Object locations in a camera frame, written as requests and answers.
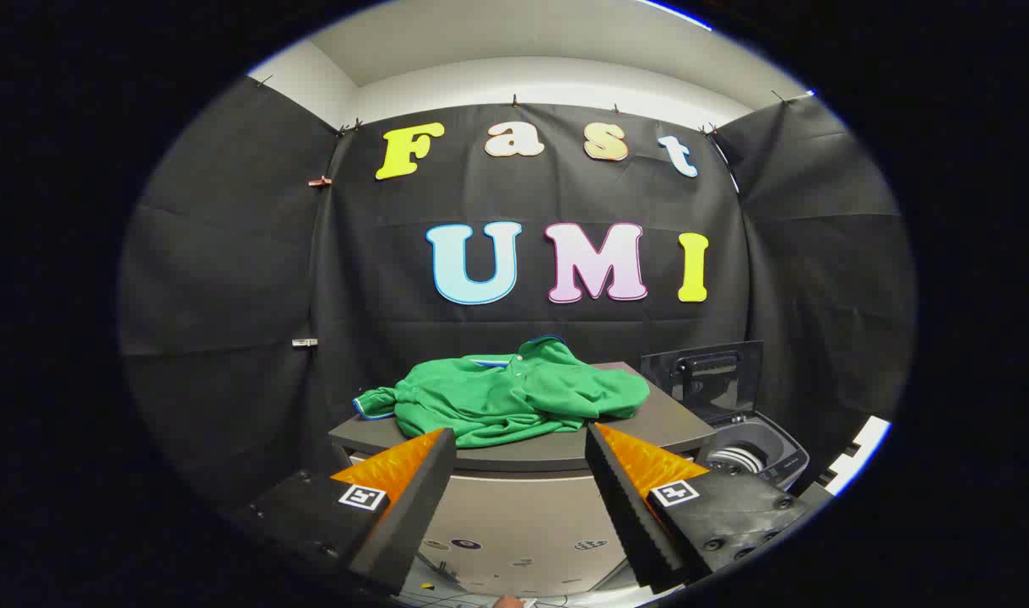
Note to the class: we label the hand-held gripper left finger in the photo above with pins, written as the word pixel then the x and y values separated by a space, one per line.
pixel 413 498

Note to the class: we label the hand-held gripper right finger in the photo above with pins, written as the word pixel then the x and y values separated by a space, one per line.
pixel 628 507

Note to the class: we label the green polo shirt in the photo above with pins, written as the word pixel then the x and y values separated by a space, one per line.
pixel 514 397

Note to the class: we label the grey washing machine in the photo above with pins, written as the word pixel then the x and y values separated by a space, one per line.
pixel 771 452

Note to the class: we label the white patterned sheet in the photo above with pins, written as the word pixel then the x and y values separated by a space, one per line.
pixel 864 447

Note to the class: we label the black backdrop cloth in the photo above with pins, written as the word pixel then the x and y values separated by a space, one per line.
pixel 227 253

